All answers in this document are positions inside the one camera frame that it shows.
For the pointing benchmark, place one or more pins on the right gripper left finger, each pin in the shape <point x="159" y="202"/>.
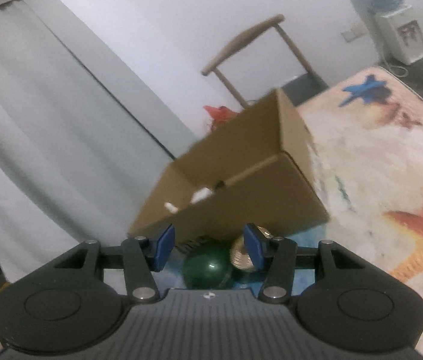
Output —
<point x="81" y="269"/>

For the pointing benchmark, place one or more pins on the white water dispenser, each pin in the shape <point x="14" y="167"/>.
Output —
<point x="402" y="33"/>

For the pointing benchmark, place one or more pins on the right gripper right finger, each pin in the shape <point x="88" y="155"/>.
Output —
<point x="281" y="258"/>

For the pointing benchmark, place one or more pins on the grey window curtain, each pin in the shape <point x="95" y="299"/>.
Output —
<point x="75" y="165"/>

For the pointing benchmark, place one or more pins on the dark green glossy ball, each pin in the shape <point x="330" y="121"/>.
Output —
<point x="208" y="266"/>

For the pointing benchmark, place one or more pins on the small white box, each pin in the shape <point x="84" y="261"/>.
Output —
<point x="200" y="195"/>

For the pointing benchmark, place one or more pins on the wooden chair black seat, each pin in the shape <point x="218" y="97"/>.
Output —
<point x="261" y="58"/>

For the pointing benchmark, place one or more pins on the brown cardboard box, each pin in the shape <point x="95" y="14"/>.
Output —
<point x="263" y="168"/>

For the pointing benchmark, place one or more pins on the white wall socket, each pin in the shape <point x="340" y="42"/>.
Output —
<point x="356" y="31"/>

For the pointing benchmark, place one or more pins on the red plastic bag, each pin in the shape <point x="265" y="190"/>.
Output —
<point x="219" y="116"/>

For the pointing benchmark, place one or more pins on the round gold lidded tin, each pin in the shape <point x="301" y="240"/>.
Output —
<point x="239" y="257"/>

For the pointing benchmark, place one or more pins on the colourful patterned floor mat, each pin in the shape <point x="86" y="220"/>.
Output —
<point x="368" y="136"/>

